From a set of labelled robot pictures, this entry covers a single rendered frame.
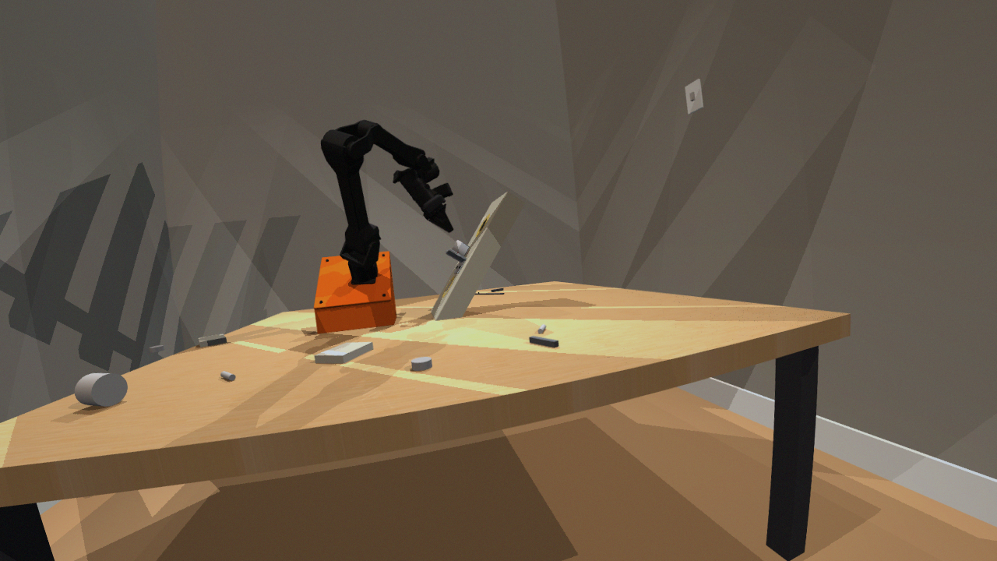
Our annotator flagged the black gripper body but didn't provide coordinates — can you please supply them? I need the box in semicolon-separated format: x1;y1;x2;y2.
410;182;446;220

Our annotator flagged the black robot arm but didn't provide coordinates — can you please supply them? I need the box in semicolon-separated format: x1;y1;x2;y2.
321;120;439;285

